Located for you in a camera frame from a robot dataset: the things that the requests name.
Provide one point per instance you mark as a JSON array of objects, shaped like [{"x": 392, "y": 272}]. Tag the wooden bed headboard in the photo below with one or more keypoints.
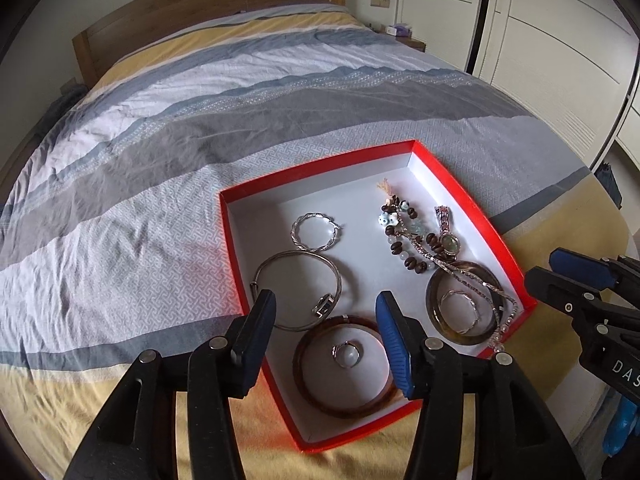
[{"x": 200, "y": 0}]

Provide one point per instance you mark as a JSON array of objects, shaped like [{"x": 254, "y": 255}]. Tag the person's right hand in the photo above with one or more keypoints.
[{"x": 622, "y": 427}]

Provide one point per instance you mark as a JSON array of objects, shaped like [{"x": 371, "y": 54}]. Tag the red cardboard box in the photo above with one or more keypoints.
[{"x": 350, "y": 195}]

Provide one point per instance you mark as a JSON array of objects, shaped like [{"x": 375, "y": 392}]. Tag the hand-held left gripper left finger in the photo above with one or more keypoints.
[{"x": 264, "y": 325}]

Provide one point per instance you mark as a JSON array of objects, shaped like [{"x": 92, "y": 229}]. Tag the dark brown horn bangle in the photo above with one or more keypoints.
[{"x": 433, "y": 305}]

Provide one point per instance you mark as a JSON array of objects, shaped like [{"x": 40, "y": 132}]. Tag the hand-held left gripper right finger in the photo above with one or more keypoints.
[{"x": 395, "y": 340}]

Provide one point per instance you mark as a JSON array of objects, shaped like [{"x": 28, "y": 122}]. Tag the wooden nightstand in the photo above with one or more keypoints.
[{"x": 417, "y": 45}]

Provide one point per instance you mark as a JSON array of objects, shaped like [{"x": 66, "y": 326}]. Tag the beige wall switch plate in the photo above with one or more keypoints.
[{"x": 380, "y": 2}]

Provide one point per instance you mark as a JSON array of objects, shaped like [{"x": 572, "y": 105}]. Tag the bed with striped duvet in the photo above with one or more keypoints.
[{"x": 150, "y": 160}]

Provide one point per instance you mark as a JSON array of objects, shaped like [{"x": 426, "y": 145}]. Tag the grey-blue cloth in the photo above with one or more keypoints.
[{"x": 65, "y": 107}]

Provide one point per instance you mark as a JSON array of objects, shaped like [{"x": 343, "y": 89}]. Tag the white wardrobe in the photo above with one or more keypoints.
[{"x": 550, "y": 35}]

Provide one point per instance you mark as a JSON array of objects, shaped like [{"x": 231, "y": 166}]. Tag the silver bangle with clasp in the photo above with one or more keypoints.
[{"x": 320, "y": 306}]

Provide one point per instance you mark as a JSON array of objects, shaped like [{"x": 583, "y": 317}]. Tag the reddish brown wooden bangle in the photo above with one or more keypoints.
[{"x": 301, "y": 365}]

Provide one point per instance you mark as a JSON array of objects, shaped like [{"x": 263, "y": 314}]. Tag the blue hanging cloth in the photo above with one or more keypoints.
[{"x": 609, "y": 182}]

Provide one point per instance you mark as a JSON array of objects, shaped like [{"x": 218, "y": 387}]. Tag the purple tissue box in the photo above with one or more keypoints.
[{"x": 401, "y": 30}]

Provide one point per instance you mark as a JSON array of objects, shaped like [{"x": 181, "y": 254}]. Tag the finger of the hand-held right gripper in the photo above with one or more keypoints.
[
  {"x": 555, "y": 290},
  {"x": 580, "y": 266}
]

